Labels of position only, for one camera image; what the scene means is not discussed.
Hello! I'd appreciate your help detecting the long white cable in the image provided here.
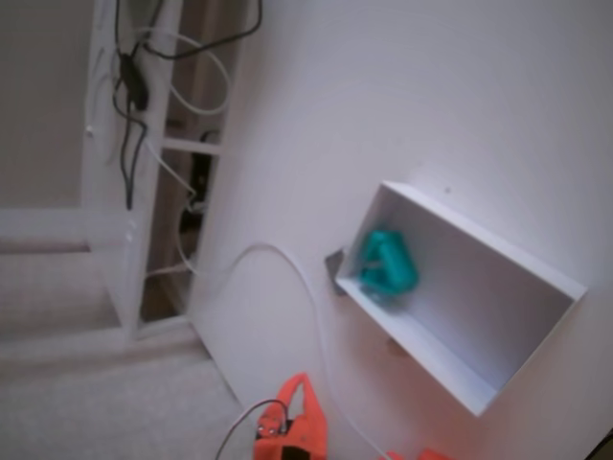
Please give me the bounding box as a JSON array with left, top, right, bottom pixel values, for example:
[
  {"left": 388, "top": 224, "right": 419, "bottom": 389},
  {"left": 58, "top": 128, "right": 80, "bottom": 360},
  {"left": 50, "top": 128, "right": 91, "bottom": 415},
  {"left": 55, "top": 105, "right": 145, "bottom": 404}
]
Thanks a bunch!
[{"left": 224, "top": 242, "right": 392, "bottom": 460}]

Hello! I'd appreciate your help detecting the thin white cable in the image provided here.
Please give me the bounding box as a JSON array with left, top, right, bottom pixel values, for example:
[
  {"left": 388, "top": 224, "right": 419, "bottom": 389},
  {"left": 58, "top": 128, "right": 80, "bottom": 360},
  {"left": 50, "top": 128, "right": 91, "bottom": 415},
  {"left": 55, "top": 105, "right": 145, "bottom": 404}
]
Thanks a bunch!
[{"left": 143, "top": 137, "right": 215, "bottom": 279}]

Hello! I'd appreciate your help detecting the looped white cable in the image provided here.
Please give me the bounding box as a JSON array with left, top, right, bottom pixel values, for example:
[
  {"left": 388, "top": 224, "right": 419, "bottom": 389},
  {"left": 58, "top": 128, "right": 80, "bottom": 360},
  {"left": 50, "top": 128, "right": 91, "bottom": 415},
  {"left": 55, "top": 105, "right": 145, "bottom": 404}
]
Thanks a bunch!
[{"left": 136, "top": 26, "right": 231, "bottom": 117}]

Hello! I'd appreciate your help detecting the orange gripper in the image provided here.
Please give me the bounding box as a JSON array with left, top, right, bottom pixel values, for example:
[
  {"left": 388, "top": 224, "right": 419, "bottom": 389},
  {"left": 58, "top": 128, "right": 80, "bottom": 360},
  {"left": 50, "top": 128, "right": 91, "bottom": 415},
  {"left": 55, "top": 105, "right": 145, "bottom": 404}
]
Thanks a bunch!
[{"left": 253, "top": 372, "right": 329, "bottom": 460}]

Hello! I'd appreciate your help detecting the green cube case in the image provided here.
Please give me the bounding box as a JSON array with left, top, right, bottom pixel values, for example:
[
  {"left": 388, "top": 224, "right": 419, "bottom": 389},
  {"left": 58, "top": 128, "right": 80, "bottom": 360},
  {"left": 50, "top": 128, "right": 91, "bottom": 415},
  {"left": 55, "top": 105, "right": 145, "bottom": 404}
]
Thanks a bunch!
[{"left": 356, "top": 229, "right": 419, "bottom": 298}]

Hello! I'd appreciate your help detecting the black cable with inline switch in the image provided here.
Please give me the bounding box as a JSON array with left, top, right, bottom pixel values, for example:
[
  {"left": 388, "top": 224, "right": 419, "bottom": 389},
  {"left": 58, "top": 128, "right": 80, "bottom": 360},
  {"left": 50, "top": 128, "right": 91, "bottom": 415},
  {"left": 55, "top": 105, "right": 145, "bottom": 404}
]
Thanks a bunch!
[{"left": 111, "top": 0, "right": 264, "bottom": 212}]

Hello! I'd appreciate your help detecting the thin gripper servo wire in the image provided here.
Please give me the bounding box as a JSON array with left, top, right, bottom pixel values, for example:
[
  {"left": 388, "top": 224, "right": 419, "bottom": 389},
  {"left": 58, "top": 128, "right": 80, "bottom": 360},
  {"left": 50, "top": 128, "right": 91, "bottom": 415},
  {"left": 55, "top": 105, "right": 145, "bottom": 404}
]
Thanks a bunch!
[{"left": 214, "top": 400, "right": 291, "bottom": 460}]

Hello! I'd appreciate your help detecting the small bear figurine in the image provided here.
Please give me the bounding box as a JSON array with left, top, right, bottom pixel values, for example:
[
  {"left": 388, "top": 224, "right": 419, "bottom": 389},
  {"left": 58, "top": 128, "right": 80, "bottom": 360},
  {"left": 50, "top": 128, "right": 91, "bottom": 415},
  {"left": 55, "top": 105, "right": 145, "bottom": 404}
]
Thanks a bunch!
[{"left": 382, "top": 336, "right": 408, "bottom": 359}]

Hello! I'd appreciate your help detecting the grey case with blue label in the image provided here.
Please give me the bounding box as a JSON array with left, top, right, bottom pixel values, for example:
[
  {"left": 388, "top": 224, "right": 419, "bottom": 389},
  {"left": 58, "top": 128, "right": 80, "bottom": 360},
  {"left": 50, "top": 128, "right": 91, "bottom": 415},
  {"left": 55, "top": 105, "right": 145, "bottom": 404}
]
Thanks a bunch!
[{"left": 324, "top": 245, "right": 349, "bottom": 297}]

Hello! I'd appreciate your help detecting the white furniture frame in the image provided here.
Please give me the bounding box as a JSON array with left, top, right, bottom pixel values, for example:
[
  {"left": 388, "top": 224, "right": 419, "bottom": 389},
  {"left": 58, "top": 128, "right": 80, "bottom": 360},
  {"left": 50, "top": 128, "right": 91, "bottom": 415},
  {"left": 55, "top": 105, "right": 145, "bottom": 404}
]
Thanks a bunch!
[{"left": 80, "top": 0, "right": 226, "bottom": 344}]

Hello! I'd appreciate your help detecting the white cardboard box bin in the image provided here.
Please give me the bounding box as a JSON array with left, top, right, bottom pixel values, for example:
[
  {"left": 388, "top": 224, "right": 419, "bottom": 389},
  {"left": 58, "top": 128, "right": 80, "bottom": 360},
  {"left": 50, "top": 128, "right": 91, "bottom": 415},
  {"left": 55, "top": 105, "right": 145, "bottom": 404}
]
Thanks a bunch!
[{"left": 333, "top": 180, "right": 588, "bottom": 419}]

